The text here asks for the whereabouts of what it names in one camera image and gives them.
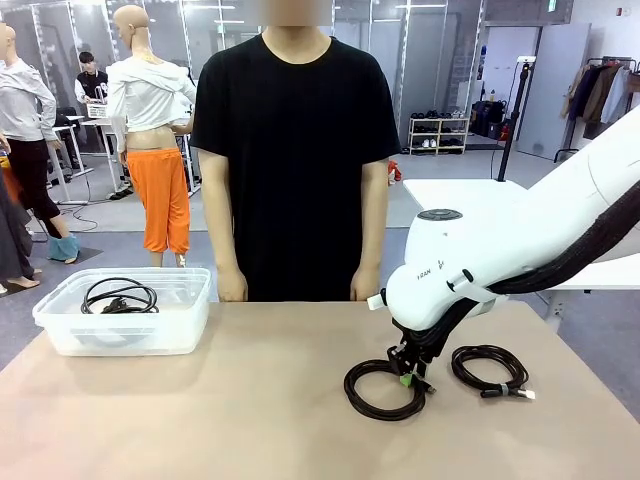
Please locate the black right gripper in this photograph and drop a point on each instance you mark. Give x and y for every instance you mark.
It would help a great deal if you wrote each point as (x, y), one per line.
(402, 360)

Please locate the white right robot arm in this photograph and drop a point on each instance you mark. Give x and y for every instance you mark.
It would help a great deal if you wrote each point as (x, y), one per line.
(450, 260)

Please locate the person's right forearm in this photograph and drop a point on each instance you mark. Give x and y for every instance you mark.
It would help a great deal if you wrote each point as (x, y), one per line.
(224, 245)

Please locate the person's left forearm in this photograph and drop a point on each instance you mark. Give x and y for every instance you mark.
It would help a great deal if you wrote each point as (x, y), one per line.
(372, 245)

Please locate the person's left hand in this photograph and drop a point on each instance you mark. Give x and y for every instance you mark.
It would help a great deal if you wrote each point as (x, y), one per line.
(366, 285)

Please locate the person's right hand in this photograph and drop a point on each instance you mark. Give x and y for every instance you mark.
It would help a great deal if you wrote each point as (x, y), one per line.
(234, 287)

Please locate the white side table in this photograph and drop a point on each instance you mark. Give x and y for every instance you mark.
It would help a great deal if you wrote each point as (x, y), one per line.
(460, 195)

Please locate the red object on floor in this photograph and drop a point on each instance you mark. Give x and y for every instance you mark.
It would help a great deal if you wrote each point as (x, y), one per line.
(392, 170)

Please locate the person in black t-shirt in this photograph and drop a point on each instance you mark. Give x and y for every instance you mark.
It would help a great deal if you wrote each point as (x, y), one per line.
(295, 175)

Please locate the wooden shoe rack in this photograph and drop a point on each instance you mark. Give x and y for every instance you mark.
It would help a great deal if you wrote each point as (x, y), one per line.
(440, 134)

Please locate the black bags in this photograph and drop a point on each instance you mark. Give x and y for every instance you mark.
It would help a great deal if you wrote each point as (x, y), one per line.
(485, 117)

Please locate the black clothes rack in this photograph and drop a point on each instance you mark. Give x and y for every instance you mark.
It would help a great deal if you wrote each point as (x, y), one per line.
(570, 140)

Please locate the clear plastic storage bin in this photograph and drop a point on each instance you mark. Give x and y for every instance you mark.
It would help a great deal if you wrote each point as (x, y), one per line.
(125, 335)

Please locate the orange cropped pants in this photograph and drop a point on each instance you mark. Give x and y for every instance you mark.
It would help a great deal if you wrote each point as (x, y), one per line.
(160, 200)

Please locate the grey partition panel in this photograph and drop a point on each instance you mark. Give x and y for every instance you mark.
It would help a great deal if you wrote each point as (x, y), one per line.
(555, 90)

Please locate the brown coat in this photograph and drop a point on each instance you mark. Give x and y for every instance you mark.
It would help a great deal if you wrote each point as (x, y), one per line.
(602, 92)

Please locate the light blue jacket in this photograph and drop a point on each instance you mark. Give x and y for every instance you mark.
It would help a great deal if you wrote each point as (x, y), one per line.
(617, 97)

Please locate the teal foot cover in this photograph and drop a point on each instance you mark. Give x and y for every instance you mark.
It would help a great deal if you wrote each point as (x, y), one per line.
(62, 247)

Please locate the white hooded top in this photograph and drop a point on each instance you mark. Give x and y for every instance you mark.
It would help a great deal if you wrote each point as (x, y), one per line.
(145, 100)

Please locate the white standing desk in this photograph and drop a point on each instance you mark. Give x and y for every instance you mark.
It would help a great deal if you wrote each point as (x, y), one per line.
(59, 160)

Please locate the dark grey draped garment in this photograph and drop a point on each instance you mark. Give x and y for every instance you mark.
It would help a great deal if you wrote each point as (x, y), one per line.
(12, 235)

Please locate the bystander in varsity jacket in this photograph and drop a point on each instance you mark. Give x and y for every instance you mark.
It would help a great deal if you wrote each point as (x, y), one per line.
(90, 82)

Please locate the mannequin in grey shirt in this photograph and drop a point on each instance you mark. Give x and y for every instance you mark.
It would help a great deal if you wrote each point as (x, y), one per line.
(20, 100)

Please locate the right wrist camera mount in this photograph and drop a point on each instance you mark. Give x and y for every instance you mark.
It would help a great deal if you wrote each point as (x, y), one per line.
(376, 302)

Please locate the black camera pole stand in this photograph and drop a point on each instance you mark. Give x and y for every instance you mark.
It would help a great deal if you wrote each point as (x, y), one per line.
(515, 117)

